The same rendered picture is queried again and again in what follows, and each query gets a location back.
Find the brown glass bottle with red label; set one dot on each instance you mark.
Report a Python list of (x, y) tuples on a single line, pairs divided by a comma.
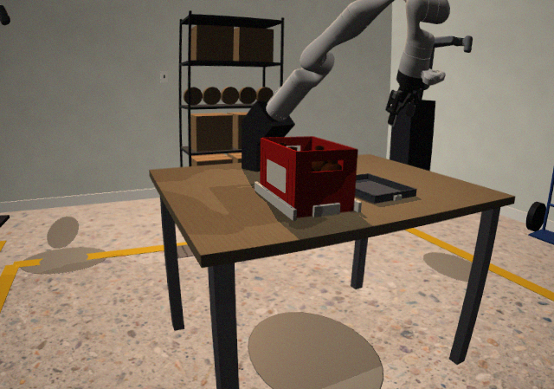
[(331, 166)]

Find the red plastic bottle crate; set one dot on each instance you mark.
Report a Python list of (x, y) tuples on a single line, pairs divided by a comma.
[(288, 173)]

